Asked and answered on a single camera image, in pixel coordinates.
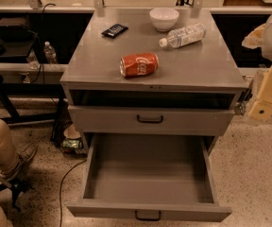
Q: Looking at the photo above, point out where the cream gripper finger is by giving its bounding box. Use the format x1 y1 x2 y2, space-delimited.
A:
242 24 265 49
247 66 272 121

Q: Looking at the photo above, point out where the red coke can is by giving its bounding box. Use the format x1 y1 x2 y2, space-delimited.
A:
120 52 159 78

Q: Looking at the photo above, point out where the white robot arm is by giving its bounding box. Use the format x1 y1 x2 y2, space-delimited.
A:
242 14 272 121

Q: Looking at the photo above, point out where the grey drawer cabinet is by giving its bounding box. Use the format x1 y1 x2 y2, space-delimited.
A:
60 9 246 150

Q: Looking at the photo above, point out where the open grey bottom drawer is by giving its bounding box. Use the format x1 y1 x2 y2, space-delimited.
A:
68 133 231 222

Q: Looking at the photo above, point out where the closed grey middle drawer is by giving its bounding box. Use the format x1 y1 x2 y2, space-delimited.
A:
69 106 234 136

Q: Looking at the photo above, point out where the clear plastic water bottle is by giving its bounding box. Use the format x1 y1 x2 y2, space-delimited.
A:
159 23 206 48

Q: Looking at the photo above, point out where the white ceramic bowl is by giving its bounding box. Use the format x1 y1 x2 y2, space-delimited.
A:
149 8 179 31

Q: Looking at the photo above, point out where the black snack packet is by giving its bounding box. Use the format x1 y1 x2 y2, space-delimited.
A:
102 24 128 39

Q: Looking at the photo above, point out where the small water bottle on shelf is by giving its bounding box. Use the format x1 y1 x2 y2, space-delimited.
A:
43 42 58 64

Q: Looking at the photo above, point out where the green packet on floor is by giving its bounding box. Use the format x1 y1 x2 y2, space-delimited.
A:
61 138 83 150

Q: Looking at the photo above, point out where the grey shoe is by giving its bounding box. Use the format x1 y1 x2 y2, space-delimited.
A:
2 144 37 180

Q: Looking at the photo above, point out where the black chair base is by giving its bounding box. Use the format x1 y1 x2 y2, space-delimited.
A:
0 175 31 211

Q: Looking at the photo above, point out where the person's leg in beige trousers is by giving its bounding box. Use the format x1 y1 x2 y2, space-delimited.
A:
0 119 19 176

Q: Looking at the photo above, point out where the black drawer handle upper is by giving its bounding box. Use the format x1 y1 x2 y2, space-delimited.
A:
136 114 163 124

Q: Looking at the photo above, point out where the black drawer handle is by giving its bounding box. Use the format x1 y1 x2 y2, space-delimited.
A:
136 114 163 124
134 210 162 221

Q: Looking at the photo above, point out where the black drawer handle lower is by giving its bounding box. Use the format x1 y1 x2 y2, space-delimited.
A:
134 210 162 221

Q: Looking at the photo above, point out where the black floor cable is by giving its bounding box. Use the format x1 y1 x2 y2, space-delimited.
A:
58 158 88 227

